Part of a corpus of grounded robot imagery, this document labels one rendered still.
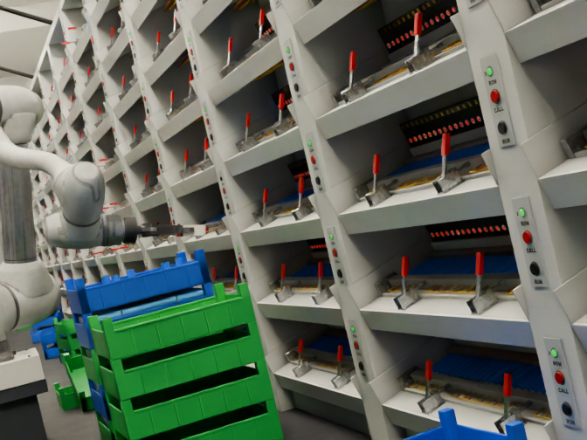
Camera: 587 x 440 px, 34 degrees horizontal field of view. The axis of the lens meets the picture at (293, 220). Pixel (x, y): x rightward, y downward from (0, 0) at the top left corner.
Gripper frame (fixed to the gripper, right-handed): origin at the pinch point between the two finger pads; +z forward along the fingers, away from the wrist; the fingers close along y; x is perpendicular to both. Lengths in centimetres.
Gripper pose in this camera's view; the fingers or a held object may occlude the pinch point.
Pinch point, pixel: (192, 230)
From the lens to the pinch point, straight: 279.0
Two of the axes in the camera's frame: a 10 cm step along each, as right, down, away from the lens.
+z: 9.5, 0.0, 3.3
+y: 3.2, -0.6, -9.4
